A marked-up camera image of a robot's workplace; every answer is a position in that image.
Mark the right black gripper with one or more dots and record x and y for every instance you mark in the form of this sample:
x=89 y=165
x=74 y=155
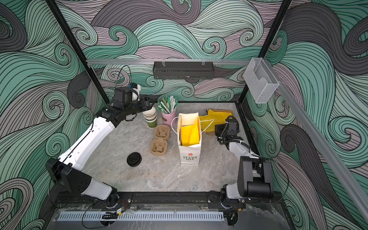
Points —
x=218 y=128

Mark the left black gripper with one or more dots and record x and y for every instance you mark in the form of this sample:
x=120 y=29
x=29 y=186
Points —
x=145 y=104

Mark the white paper takeout bag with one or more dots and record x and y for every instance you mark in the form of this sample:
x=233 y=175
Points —
x=188 y=155

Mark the yellow paper napkin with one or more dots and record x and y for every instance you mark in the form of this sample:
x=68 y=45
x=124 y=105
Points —
x=190 y=134

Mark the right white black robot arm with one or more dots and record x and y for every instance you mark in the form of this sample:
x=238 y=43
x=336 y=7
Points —
x=254 y=178

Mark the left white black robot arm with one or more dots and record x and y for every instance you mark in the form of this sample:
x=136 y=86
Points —
x=66 y=170

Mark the yellow napkin stack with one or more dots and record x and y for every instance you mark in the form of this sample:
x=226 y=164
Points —
x=205 y=122

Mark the stack of green paper cups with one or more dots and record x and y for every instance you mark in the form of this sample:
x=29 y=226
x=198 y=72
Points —
x=150 y=117

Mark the pink cup holder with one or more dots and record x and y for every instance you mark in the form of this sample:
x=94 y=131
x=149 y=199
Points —
x=168 y=118

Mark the brown pulp cup carrier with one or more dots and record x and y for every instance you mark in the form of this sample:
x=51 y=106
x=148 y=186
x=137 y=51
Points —
x=159 y=146

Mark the stack of black cup lids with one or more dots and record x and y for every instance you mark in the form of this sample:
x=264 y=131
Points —
x=134 y=159

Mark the black wall-mounted tray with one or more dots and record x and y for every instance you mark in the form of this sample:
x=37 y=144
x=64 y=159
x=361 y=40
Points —
x=183 y=70

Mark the aluminium rail back wall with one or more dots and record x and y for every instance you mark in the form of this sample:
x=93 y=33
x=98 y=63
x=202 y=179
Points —
x=132 y=61

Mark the aluminium rail wall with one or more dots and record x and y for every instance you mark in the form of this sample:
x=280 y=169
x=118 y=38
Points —
x=346 y=178
x=132 y=61

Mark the clear acrylic wall holder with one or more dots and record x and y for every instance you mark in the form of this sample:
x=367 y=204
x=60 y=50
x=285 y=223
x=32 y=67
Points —
x=261 y=80

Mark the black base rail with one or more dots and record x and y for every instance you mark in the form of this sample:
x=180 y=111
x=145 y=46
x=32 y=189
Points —
x=211 y=200

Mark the aluminium rail right wall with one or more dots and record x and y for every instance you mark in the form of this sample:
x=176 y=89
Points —
x=346 y=178

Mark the white slotted cable duct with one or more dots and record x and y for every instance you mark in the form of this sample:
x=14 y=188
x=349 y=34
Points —
x=144 y=216

